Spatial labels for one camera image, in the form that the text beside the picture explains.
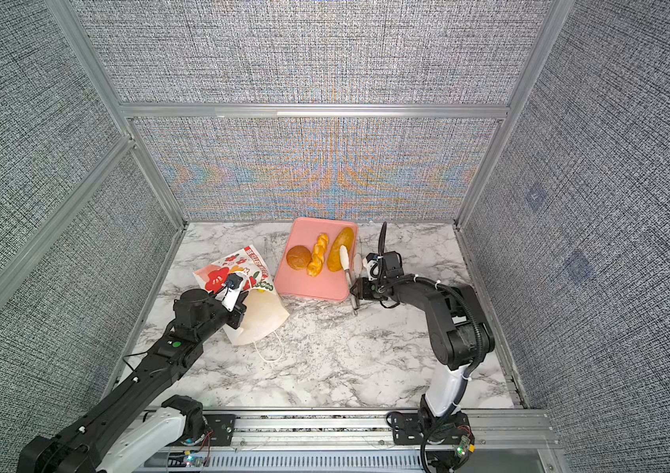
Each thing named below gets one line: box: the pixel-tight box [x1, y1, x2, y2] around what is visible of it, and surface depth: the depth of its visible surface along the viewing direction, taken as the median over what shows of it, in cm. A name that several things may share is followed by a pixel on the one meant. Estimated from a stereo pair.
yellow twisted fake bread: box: [307, 232, 330, 277], surface depth 109 cm
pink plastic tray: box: [273, 216, 359, 302], surface depth 106 cm
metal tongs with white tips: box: [338, 245, 363, 317], surface depth 102 cm
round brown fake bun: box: [285, 245, 312, 271], surface depth 106 cm
